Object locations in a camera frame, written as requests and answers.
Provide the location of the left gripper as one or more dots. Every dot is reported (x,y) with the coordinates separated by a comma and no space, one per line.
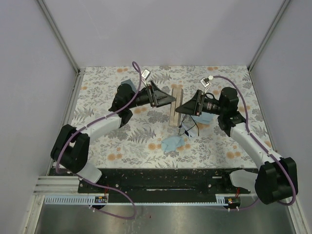
(151,95)

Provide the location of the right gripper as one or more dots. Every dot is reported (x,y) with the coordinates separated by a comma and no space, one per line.
(200,104)

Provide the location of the beige felt glasses case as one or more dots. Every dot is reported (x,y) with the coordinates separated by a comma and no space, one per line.
(174,116)

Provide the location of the black wire-frame glasses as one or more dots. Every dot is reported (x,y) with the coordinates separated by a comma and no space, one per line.
(188,120)

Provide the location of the light blue cloth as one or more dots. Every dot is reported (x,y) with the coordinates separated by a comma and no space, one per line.
(172,143)
(204,118)

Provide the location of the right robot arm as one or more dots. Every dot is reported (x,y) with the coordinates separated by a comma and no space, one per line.
(276,179)

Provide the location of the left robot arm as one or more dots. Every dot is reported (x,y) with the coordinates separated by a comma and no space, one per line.
(72,144)

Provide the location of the grey-blue glasses case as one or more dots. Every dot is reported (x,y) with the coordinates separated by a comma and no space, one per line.
(129,82)

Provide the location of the floral table mat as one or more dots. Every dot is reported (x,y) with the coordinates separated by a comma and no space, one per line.
(138,143)

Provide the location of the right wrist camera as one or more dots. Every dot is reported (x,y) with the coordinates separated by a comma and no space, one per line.
(207,83)

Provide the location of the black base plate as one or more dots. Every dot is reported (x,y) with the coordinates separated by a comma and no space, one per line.
(165,182)

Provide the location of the white slotted cable duct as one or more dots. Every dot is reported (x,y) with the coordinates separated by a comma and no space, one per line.
(147,199)

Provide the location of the right aluminium frame post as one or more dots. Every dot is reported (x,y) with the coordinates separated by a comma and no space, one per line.
(282,9)

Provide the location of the aluminium frame post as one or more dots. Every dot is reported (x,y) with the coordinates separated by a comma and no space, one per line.
(55,30)
(282,9)

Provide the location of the left aluminium frame post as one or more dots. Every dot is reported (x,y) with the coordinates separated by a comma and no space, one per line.
(55,30)

